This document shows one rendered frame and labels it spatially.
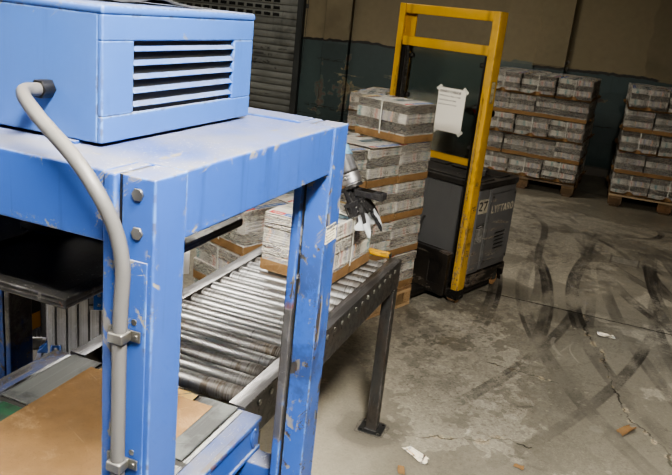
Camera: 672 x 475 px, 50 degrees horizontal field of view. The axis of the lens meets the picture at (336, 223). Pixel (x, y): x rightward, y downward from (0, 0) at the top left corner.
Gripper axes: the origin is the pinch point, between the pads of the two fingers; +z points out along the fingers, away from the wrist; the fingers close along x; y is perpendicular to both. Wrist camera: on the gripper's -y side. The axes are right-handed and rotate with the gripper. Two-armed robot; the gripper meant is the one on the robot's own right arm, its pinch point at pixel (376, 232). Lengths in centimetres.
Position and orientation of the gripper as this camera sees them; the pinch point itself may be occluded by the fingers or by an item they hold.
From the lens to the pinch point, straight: 266.8
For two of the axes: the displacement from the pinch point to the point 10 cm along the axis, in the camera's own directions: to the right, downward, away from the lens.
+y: -8.2, 2.9, 5.0
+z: 3.5, 9.3, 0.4
